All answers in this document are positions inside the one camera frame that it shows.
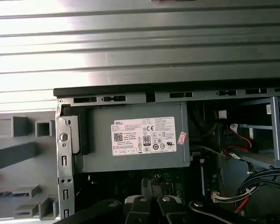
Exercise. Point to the tall grey drive cage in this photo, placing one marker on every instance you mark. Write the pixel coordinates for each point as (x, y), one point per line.
(276, 130)

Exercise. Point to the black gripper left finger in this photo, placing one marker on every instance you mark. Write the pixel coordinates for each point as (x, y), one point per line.
(135, 212)

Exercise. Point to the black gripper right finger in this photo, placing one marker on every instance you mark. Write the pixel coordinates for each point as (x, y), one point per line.
(170, 212)

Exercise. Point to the grey parts rack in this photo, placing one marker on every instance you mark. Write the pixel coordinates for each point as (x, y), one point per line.
(25, 172)

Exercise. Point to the grey power supply unit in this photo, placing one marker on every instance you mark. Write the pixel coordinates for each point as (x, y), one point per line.
(100, 140)

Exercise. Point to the black open PC case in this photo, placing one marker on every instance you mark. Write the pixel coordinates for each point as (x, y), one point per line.
(130, 89)

